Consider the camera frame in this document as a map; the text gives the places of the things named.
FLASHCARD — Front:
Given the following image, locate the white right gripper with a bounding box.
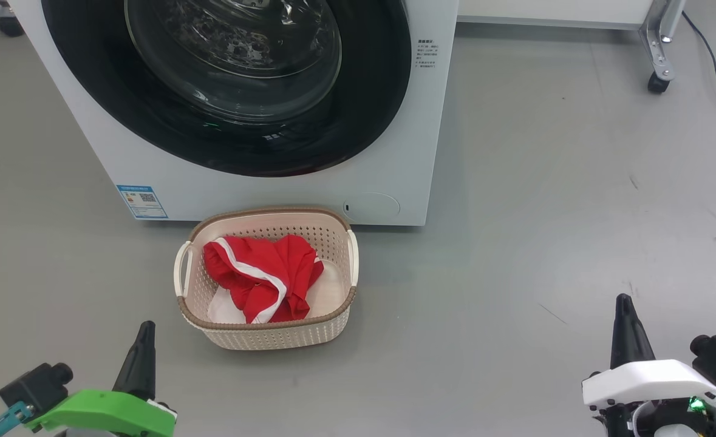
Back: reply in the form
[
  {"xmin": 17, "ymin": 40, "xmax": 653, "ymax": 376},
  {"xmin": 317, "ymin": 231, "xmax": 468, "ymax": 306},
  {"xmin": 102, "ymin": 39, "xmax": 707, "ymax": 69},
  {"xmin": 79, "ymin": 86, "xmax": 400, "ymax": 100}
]
[{"xmin": 581, "ymin": 294, "xmax": 716, "ymax": 437}]

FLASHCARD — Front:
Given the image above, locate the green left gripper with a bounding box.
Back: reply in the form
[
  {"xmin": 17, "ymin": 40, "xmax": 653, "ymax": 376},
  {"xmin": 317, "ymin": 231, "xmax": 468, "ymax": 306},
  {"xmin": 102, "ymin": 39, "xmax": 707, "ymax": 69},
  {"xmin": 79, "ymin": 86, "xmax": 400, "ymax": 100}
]
[{"xmin": 27, "ymin": 321, "xmax": 177, "ymax": 437}]

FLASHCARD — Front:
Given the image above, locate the red garment with white stripe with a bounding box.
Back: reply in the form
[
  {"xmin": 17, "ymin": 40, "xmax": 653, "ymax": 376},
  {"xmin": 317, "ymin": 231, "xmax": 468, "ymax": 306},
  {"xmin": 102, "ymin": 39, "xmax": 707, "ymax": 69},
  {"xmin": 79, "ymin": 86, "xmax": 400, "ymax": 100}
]
[{"xmin": 203, "ymin": 235, "xmax": 325, "ymax": 324}]

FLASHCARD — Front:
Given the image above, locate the round black glass washer door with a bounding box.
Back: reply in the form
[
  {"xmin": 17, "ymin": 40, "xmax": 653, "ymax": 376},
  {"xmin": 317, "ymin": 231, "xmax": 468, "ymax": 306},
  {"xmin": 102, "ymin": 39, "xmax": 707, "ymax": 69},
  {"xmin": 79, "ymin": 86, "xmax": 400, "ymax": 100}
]
[{"xmin": 41, "ymin": 0, "xmax": 412, "ymax": 178}]

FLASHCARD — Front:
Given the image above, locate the cream perforated laundry basket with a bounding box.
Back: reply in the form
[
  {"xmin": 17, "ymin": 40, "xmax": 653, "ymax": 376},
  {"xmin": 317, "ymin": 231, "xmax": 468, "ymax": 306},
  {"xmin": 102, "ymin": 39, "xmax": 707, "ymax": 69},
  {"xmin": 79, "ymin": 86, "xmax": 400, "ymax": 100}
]
[{"xmin": 174, "ymin": 206, "xmax": 360, "ymax": 351}]

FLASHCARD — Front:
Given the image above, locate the white front-load washing machine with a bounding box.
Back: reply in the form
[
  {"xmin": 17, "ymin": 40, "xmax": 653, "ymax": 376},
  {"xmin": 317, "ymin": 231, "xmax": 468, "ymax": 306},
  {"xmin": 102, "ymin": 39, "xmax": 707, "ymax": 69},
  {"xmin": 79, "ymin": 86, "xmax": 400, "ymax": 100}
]
[{"xmin": 7, "ymin": 0, "xmax": 459, "ymax": 226}]

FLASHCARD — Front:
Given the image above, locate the blue energy label sticker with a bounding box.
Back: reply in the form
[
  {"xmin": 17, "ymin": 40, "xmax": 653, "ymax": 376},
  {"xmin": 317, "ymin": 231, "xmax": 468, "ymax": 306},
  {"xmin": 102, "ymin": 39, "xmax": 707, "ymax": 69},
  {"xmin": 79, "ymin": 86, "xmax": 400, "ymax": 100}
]
[{"xmin": 116, "ymin": 185, "xmax": 169, "ymax": 220}]

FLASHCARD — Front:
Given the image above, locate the metal cart leg with caster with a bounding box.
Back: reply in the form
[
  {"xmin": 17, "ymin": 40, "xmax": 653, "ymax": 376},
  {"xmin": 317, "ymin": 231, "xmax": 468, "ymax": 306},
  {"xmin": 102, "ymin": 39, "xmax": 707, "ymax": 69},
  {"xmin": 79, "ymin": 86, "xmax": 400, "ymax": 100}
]
[{"xmin": 639, "ymin": 0, "xmax": 686, "ymax": 93}]

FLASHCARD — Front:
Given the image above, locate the white cart panel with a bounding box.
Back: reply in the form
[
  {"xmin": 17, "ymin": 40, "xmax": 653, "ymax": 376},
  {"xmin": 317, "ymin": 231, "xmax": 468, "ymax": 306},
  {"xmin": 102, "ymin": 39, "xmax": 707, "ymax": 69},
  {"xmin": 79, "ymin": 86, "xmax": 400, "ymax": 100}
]
[{"xmin": 458, "ymin": 0, "xmax": 656, "ymax": 31}]

